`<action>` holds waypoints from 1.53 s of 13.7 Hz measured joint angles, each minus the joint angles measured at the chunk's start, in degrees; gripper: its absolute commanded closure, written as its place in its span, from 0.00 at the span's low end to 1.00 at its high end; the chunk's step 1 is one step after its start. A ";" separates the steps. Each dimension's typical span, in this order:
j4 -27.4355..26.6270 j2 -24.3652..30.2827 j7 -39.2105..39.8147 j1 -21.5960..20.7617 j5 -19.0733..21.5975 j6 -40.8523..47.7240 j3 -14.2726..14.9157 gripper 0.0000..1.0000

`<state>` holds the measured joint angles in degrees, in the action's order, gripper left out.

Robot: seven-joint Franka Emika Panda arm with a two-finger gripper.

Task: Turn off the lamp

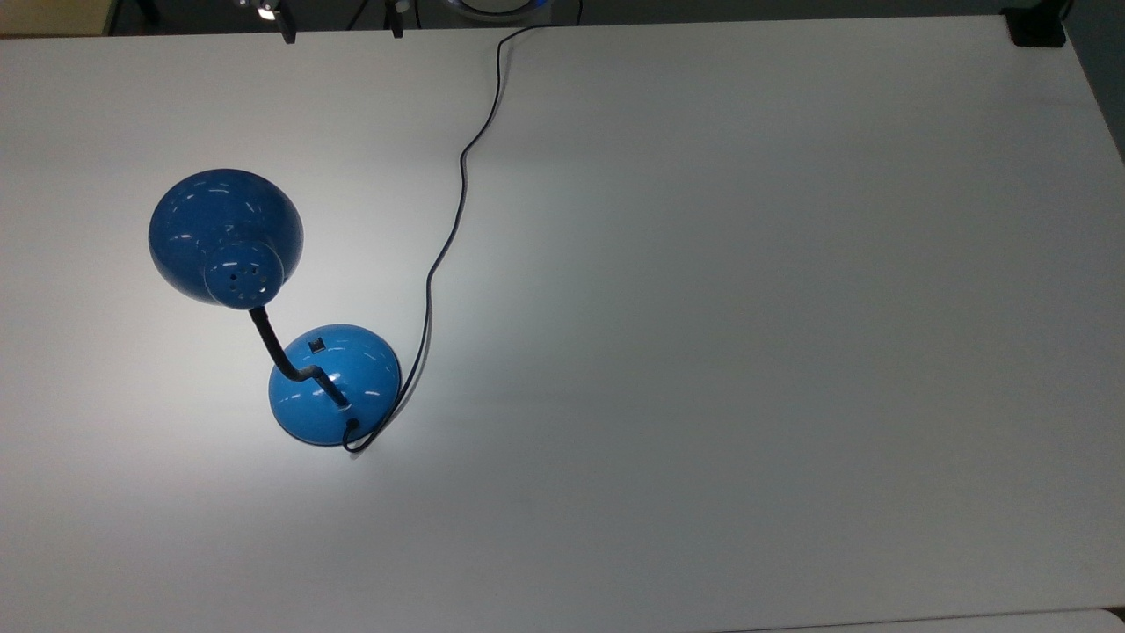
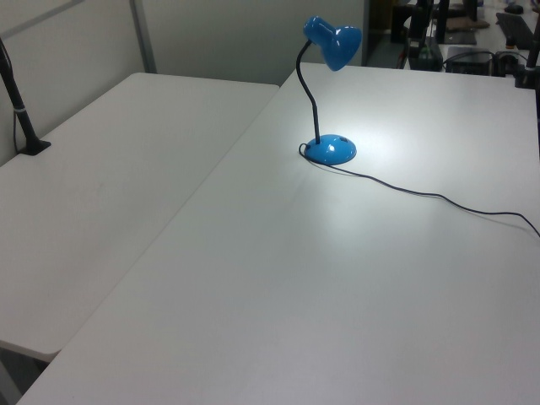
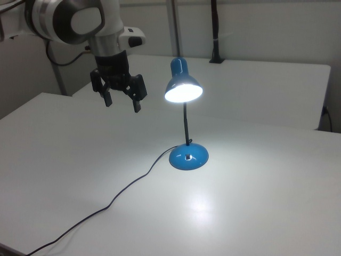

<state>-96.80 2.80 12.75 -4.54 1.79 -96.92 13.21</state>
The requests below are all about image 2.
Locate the black camera pole with clamp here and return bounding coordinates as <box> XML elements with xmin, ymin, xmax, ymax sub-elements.
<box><xmin>0</xmin><ymin>36</ymin><xmax>52</xmax><ymax>159</ymax></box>

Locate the brown cloth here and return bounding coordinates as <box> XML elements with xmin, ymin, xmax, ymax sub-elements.
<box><xmin>445</xmin><ymin>15</ymin><xmax>492</xmax><ymax>33</ymax></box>

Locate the black lamp power cable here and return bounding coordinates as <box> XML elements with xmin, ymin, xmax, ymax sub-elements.
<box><xmin>297</xmin><ymin>142</ymin><xmax>540</xmax><ymax>238</ymax></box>

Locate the blue gooseneck desk lamp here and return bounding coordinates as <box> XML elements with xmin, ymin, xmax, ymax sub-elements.
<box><xmin>294</xmin><ymin>15</ymin><xmax>363</xmax><ymax>166</ymax></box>

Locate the black computer box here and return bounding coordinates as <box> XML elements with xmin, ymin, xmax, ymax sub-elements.
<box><xmin>442</xmin><ymin>46</ymin><xmax>495</xmax><ymax>77</ymax></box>

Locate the grey metal partition post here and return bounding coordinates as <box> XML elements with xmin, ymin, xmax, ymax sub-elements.
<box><xmin>128</xmin><ymin>0</ymin><xmax>159</xmax><ymax>76</ymax></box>

